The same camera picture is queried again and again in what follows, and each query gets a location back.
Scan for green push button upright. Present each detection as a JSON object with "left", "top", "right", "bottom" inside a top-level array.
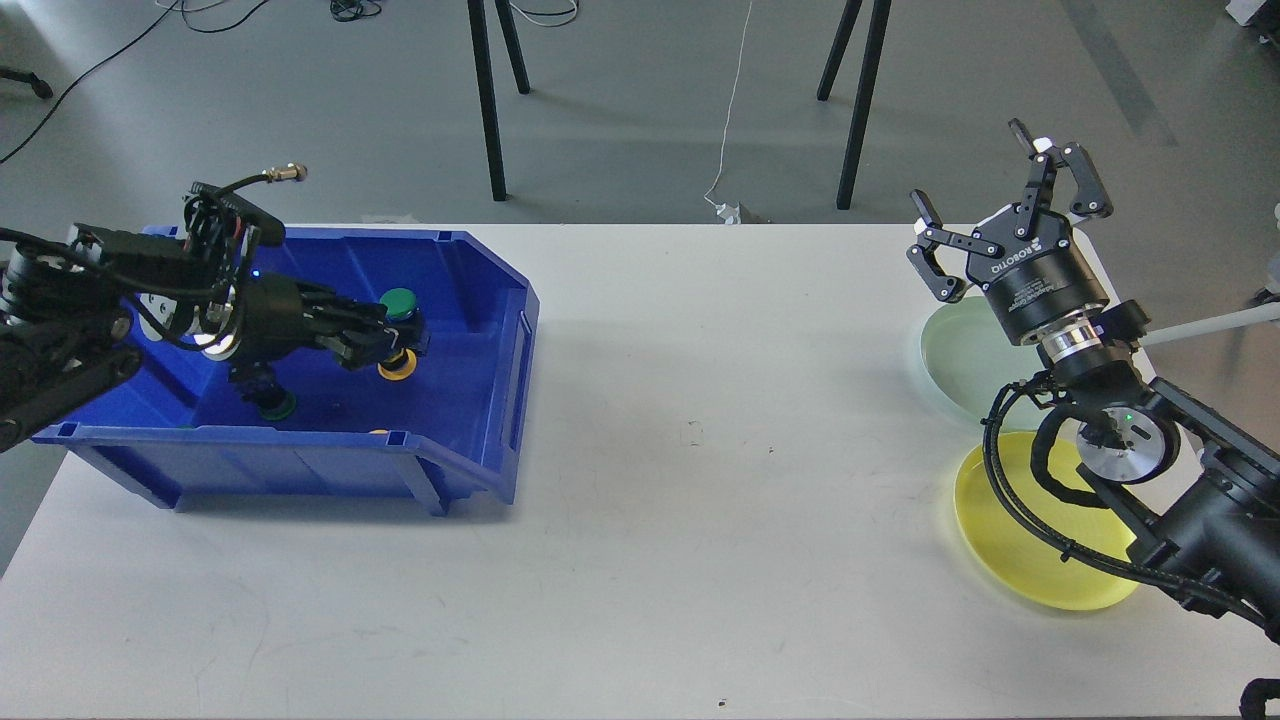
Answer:
[{"left": 378, "top": 287, "right": 430, "bottom": 354}]

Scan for blue plastic storage bin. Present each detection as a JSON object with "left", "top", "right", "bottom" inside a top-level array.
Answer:
[{"left": 35, "top": 225, "right": 538, "bottom": 516}]

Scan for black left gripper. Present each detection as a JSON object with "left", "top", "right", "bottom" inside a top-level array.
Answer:
[{"left": 215, "top": 275, "right": 399, "bottom": 370}]

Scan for black left tripod legs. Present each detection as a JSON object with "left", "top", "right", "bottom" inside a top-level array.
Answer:
[{"left": 465, "top": 1, "right": 532, "bottom": 202}]

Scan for green push button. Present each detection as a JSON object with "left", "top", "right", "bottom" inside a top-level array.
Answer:
[
  {"left": 378, "top": 287, "right": 430, "bottom": 354},
  {"left": 228, "top": 363, "right": 297, "bottom": 421}
]

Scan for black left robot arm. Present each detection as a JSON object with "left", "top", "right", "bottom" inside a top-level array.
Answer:
[{"left": 3, "top": 163, "right": 429, "bottom": 448}]

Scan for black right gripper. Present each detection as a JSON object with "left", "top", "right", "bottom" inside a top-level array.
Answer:
[{"left": 906, "top": 118, "right": 1115, "bottom": 348}]

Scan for white power plug on floor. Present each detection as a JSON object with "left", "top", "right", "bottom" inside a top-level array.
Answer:
[{"left": 713, "top": 202, "right": 748, "bottom": 225}]

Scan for yellow plastic plate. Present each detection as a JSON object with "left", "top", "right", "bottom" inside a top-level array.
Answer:
[{"left": 952, "top": 430, "right": 1138, "bottom": 611}]

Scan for light green plastic plate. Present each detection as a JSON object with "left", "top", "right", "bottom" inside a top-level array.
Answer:
[{"left": 916, "top": 296, "right": 1043, "bottom": 423}]

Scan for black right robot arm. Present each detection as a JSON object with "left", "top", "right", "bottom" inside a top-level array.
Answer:
[{"left": 908, "top": 118, "right": 1279, "bottom": 641}]

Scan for white cable on floor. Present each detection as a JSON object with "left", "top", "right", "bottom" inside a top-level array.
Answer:
[{"left": 704, "top": 0, "right": 753, "bottom": 211}]

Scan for yellow push button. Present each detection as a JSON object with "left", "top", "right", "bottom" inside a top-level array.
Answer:
[{"left": 378, "top": 345, "right": 419, "bottom": 382}]

